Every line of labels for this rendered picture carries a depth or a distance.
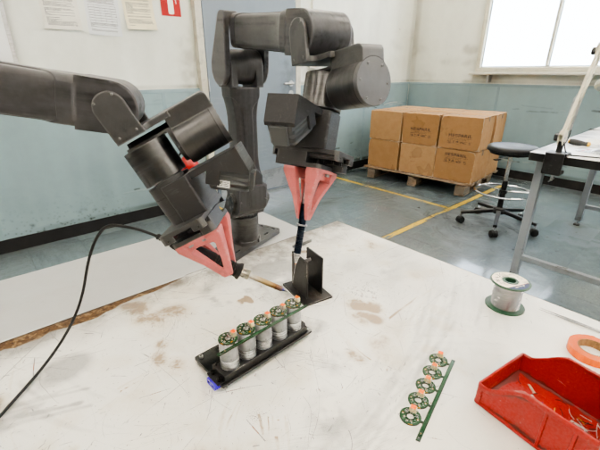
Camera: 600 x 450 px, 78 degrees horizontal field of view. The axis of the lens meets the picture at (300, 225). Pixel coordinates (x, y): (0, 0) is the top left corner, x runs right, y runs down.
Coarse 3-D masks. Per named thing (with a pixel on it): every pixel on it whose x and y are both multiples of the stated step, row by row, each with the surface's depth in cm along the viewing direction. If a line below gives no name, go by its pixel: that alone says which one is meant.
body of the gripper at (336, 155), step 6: (276, 150) 52; (300, 150) 50; (306, 150) 50; (312, 150) 49; (318, 150) 49; (324, 150) 49; (330, 150) 48; (336, 150) 48; (312, 156) 50; (318, 156) 50; (324, 156) 49; (330, 156) 49; (336, 156) 48; (342, 156) 49; (348, 156) 51; (312, 162) 52; (318, 162) 52; (348, 162) 52
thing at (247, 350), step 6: (240, 336) 48; (246, 336) 48; (246, 342) 48; (252, 342) 48; (240, 348) 49; (246, 348) 48; (252, 348) 49; (240, 354) 49; (246, 354) 49; (252, 354) 49
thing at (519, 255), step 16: (592, 144) 206; (576, 160) 173; (592, 160) 169; (592, 176) 276; (528, 208) 197; (592, 208) 282; (528, 224) 199; (576, 224) 292; (528, 256) 205; (512, 272) 212; (560, 272) 194; (576, 272) 189
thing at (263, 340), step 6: (264, 318) 51; (270, 330) 50; (258, 336) 50; (264, 336) 50; (270, 336) 51; (258, 342) 51; (264, 342) 50; (270, 342) 51; (258, 348) 51; (264, 348) 51
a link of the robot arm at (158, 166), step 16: (160, 128) 46; (128, 144) 46; (144, 144) 44; (160, 144) 45; (176, 144) 45; (128, 160) 45; (144, 160) 44; (160, 160) 45; (176, 160) 46; (144, 176) 45; (160, 176) 45
